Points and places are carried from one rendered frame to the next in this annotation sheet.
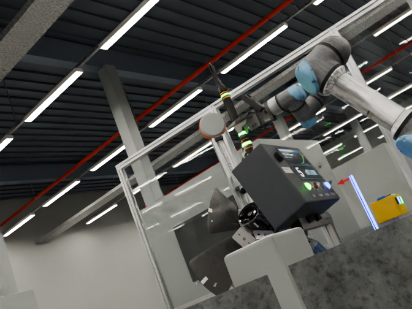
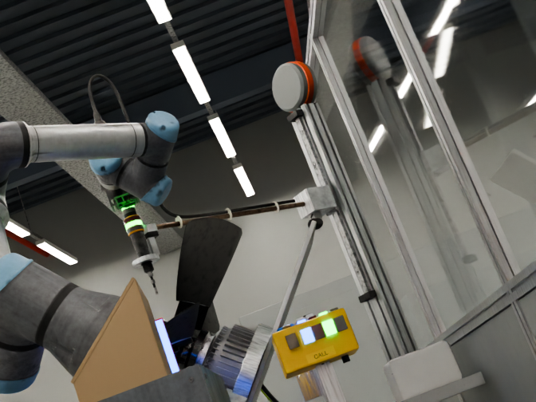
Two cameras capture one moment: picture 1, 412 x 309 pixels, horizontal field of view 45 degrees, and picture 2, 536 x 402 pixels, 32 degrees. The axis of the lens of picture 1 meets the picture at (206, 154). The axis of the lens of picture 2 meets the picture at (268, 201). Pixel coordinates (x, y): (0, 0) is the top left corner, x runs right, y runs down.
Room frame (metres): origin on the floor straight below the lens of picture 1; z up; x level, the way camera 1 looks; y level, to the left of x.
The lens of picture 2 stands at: (1.10, -2.31, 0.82)
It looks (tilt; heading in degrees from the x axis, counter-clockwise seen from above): 15 degrees up; 56
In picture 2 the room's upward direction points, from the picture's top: 21 degrees counter-clockwise
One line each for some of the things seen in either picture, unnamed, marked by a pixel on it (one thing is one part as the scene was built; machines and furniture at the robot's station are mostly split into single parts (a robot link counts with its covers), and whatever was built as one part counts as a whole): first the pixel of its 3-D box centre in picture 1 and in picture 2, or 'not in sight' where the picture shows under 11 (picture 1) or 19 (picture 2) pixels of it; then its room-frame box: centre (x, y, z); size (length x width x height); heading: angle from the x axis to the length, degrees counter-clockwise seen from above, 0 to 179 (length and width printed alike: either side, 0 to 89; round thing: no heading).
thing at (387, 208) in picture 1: (390, 209); (315, 346); (2.20, -0.64, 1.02); 0.16 x 0.10 x 0.11; 152
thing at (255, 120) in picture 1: (260, 116); (119, 186); (2.06, -0.28, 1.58); 0.12 x 0.08 x 0.09; 62
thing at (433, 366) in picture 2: not in sight; (420, 372); (2.71, -0.29, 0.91); 0.17 x 0.16 x 0.11; 152
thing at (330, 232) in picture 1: (337, 246); not in sight; (1.47, -0.25, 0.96); 0.03 x 0.03 x 0.20; 62
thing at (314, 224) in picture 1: (312, 222); not in sight; (1.38, -0.20, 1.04); 0.24 x 0.03 x 0.03; 152
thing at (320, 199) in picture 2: (238, 181); (316, 202); (2.73, -0.11, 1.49); 0.10 x 0.07 x 0.08; 7
